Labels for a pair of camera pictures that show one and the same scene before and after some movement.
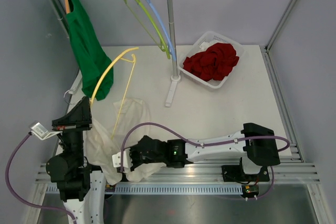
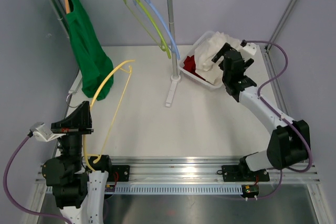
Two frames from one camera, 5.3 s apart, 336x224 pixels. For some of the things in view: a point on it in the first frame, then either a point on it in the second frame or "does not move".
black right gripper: x=135 y=163 to x=221 y=53
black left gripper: x=78 y=118 does not move
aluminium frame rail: x=291 y=170 does not move
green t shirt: x=91 y=55 does not move
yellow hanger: x=119 y=56 to x=122 y=67
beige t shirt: x=106 y=139 to x=203 y=65
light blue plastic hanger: x=170 y=45 to x=149 y=3
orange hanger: x=67 y=10 does not move
